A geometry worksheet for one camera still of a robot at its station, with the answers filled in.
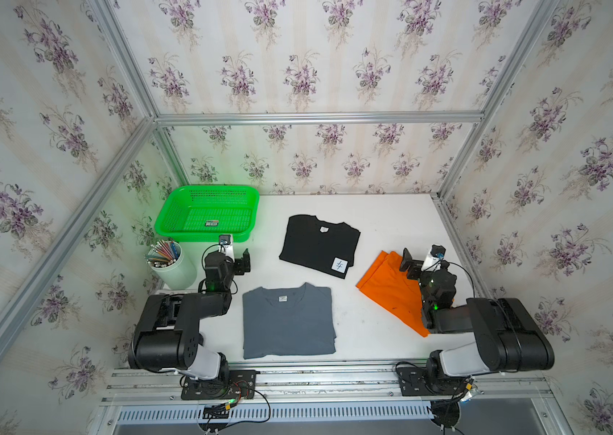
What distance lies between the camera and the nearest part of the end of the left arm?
0.84m

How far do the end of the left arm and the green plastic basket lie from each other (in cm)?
15

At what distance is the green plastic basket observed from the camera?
41.6 inches
